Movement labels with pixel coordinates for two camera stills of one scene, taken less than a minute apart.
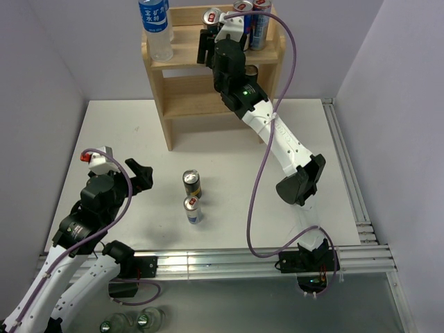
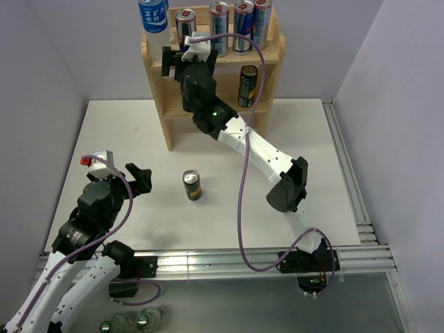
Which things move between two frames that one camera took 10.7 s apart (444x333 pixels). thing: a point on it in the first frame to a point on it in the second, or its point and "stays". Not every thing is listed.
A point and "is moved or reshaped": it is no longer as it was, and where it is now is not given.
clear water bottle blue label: (157, 21) stays
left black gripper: (143, 178) stays
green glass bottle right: (150, 320) stays
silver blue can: (211, 17) is moved or reshaped
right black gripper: (206, 43) to (175, 60)
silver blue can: (245, 6) stays
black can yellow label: (192, 182) stays
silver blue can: (191, 205) to (185, 21)
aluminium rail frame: (370, 261) stays
